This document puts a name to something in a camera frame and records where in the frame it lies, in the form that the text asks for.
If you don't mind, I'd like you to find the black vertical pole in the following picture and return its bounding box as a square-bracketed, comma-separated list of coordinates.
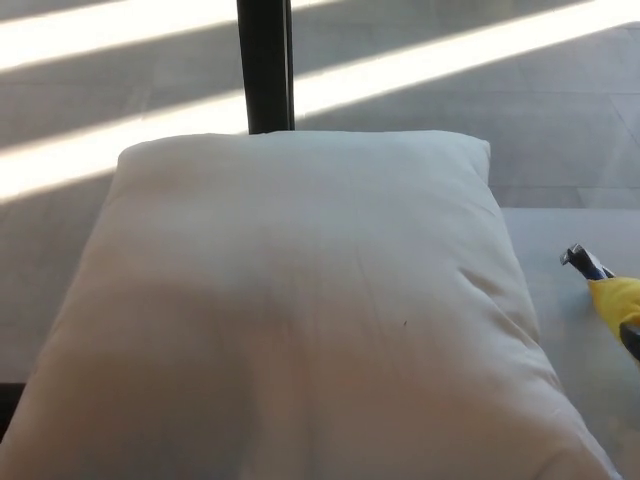
[235, 0, 297, 137]

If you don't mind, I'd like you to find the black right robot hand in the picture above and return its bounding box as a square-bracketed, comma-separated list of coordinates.
[618, 321, 640, 365]

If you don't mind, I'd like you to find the white pillow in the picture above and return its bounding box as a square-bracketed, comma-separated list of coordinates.
[0, 129, 624, 480]

